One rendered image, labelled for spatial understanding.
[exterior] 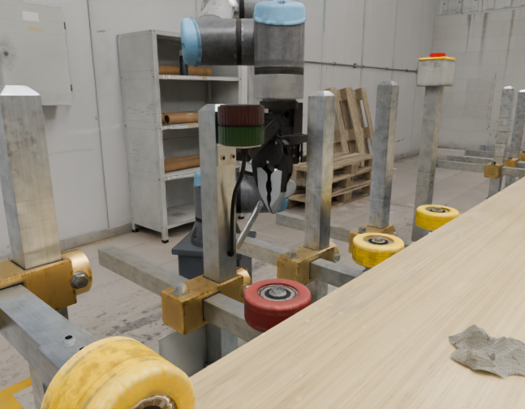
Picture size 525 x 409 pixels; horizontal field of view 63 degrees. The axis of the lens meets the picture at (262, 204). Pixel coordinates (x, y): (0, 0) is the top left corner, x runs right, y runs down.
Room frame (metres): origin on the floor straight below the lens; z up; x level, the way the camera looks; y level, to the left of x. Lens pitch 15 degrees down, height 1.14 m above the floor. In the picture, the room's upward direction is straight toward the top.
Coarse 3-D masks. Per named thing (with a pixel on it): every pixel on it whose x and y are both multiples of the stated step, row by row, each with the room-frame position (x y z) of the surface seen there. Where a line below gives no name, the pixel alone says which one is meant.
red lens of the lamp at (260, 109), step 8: (224, 112) 0.54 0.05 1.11; (232, 112) 0.54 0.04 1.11; (240, 112) 0.54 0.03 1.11; (248, 112) 0.54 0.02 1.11; (256, 112) 0.55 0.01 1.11; (264, 112) 0.56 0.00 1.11; (224, 120) 0.54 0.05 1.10; (232, 120) 0.54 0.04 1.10; (240, 120) 0.54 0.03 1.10; (248, 120) 0.54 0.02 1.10; (256, 120) 0.55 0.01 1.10; (264, 120) 0.56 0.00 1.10
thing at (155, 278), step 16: (112, 256) 0.70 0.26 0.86; (128, 256) 0.70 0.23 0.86; (128, 272) 0.67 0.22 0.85; (144, 272) 0.64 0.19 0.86; (160, 272) 0.64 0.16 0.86; (160, 288) 0.61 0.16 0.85; (208, 304) 0.53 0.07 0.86; (224, 304) 0.53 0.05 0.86; (240, 304) 0.53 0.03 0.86; (208, 320) 0.54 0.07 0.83; (224, 320) 0.51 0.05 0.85; (240, 320) 0.49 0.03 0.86; (240, 336) 0.49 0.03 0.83; (256, 336) 0.47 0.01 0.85
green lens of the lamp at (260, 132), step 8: (224, 128) 0.54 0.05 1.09; (232, 128) 0.54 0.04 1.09; (240, 128) 0.54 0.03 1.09; (248, 128) 0.54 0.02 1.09; (256, 128) 0.55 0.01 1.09; (264, 128) 0.56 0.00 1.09; (224, 136) 0.54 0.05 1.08; (232, 136) 0.54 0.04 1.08; (240, 136) 0.54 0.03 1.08; (248, 136) 0.54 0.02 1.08; (256, 136) 0.55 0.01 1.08; (264, 136) 0.56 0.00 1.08; (224, 144) 0.54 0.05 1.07; (232, 144) 0.54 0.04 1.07; (240, 144) 0.54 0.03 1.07; (248, 144) 0.54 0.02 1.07; (256, 144) 0.55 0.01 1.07
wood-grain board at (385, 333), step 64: (512, 192) 1.02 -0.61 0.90; (448, 256) 0.60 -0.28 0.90; (512, 256) 0.60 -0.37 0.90; (320, 320) 0.42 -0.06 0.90; (384, 320) 0.42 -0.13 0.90; (448, 320) 0.42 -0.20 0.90; (512, 320) 0.42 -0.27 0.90; (192, 384) 0.31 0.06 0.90; (256, 384) 0.31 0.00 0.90; (320, 384) 0.31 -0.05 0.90; (384, 384) 0.31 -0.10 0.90; (448, 384) 0.31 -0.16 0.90; (512, 384) 0.31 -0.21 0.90
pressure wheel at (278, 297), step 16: (256, 288) 0.48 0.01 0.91; (272, 288) 0.47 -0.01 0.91; (288, 288) 0.49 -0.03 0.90; (304, 288) 0.48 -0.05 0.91; (256, 304) 0.44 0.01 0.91; (272, 304) 0.44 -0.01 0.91; (288, 304) 0.44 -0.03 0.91; (304, 304) 0.45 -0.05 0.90; (256, 320) 0.44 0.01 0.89; (272, 320) 0.43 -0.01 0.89
